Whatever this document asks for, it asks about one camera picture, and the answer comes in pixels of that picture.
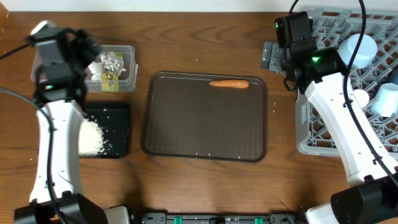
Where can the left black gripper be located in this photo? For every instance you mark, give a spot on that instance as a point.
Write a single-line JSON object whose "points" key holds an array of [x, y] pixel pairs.
{"points": [[78, 47]]}

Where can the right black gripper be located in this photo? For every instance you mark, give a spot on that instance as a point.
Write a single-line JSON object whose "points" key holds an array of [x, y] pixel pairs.
{"points": [[272, 58]]}

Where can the white tissue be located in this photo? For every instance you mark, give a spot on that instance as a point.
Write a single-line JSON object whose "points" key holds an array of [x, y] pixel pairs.
{"points": [[95, 70]]}

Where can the orange carrot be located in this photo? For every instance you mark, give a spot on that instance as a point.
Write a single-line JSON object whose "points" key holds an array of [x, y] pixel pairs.
{"points": [[241, 84]]}

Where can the green snack wrapper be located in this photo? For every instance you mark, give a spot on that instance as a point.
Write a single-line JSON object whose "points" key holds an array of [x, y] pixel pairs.
{"points": [[111, 85]]}

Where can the white rice pile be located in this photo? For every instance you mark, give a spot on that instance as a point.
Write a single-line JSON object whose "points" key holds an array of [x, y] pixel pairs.
{"points": [[91, 141]]}

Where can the light blue bowl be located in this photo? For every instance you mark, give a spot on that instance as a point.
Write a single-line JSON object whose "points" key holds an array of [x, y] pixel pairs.
{"points": [[366, 52]]}

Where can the white pink cup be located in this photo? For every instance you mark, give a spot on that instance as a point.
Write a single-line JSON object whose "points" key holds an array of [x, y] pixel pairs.
{"points": [[362, 97]]}

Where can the light blue cup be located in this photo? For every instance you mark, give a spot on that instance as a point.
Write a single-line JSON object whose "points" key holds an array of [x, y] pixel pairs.
{"points": [[386, 100]]}

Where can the dark blue plate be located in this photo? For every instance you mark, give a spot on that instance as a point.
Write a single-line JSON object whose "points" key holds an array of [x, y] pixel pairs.
{"points": [[394, 77]]}

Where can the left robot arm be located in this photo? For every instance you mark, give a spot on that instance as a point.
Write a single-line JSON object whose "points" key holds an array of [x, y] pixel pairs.
{"points": [[60, 93]]}

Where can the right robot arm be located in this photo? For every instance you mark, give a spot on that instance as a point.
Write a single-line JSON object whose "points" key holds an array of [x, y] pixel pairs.
{"points": [[370, 170]]}

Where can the black waste tray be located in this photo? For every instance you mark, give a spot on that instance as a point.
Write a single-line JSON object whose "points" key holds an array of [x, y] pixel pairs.
{"points": [[114, 117]]}

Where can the grey dishwasher rack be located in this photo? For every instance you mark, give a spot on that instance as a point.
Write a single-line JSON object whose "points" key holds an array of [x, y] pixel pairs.
{"points": [[330, 28]]}

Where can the clear plastic bin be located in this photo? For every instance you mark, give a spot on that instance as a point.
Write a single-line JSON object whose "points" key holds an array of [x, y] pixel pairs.
{"points": [[126, 81]]}

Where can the dark brown serving tray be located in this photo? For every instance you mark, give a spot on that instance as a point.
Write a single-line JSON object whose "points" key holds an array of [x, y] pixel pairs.
{"points": [[187, 117]]}

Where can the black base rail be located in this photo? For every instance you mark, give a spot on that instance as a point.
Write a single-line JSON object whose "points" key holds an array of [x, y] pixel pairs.
{"points": [[191, 218]]}

